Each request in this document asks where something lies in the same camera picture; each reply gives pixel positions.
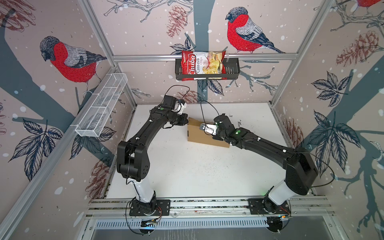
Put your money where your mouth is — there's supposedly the brown cardboard paper box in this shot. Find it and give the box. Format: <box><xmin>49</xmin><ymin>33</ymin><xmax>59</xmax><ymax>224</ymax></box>
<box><xmin>188</xmin><ymin>118</ymin><xmax>230</xmax><ymax>148</ymax></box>

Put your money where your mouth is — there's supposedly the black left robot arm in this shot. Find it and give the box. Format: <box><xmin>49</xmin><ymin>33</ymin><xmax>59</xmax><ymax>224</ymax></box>
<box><xmin>117</xmin><ymin>95</ymin><xmax>189</xmax><ymax>204</ymax></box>

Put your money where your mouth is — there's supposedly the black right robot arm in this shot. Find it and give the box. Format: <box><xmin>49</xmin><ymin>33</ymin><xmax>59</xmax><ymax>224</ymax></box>
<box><xmin>213</xmin><ymin>114</ymin><xmax>319</xmax><ymax>212</ymax></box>

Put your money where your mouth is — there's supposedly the red cassava chips bag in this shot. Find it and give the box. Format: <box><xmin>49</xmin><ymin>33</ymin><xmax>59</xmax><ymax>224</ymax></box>
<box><xmin>182</xmin><ymin>51</ymin><xmax>226</xmax><ymax>75</ymax></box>

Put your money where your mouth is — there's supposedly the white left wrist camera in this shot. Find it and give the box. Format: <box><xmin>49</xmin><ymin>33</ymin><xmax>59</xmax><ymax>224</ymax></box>
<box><xmin>175</xmin><ymin>100</ymin><xmax>187</xmax><ymax>115</ymax></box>

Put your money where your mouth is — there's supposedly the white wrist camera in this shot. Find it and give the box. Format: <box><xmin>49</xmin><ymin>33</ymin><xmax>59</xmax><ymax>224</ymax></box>
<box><xmin>200</xmin><ymin>123</ymin><xmax>218</xmax><ymax>136</ymax></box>
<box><xmin>175</xmin><ymin>100</ymin><xmax>187</xmax><ymax>115</ymax></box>

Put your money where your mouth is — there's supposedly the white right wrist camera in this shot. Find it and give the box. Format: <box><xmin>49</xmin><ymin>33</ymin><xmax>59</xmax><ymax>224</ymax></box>
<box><xmin>200</xmin><ymin>123</ymin><xmax>218</xmax><ymax>136</ymax></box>

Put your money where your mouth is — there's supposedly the black wire wall basket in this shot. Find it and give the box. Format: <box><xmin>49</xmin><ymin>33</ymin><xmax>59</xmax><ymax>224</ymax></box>
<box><xmin>175</xmin><ymin>58</ymin><xmax>240</xmax><ymax>81</ymax></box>

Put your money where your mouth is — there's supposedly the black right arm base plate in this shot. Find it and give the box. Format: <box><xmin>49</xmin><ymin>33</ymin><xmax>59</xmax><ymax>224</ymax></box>
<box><xmin>248</xmin><ymin>198</ymin><xmax>291</xmax><ymax>216</ymax></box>

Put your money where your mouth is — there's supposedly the white mesh wall shelf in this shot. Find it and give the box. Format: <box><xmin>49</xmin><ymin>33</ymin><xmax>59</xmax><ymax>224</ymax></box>
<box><xmin>75</xmin><ymin>73</ymin><xmax>128</xmax><ymax>138</ymax></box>

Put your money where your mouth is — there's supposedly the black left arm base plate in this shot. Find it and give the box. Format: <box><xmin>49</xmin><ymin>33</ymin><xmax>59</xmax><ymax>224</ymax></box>
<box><xmin>128</xmin><ymin>198</ymin><xmax>171</xmax><ymax>217</ymax></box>

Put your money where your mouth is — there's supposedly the aluminium front rail frame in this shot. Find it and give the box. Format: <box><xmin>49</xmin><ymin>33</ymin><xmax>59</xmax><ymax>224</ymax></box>
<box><xmin>85</xmin><ymin>196</ymin><xmax>335</xmax><ymax>233</ymax></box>

